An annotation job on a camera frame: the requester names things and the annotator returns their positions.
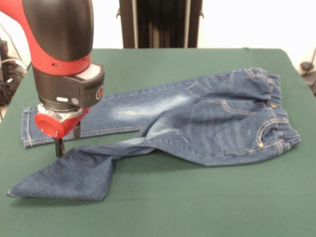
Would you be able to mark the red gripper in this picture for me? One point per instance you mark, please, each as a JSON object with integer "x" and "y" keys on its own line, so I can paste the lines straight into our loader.
{"x": 58, "y": 127}

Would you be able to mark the blue denim jeans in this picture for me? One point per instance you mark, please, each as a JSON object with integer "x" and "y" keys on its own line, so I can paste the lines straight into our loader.
{"x": 197, "y": 123}

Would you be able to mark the dark green table cloth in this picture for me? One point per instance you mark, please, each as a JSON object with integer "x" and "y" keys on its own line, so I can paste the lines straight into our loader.
{"x": 172, "y": 209}

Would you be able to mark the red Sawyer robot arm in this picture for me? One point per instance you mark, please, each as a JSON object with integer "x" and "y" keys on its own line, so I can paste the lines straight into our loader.
{"x": 59, "y": 49}

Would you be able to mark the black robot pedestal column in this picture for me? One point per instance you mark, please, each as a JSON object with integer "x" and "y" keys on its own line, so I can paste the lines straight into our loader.
{"x": 128, "y": 24}

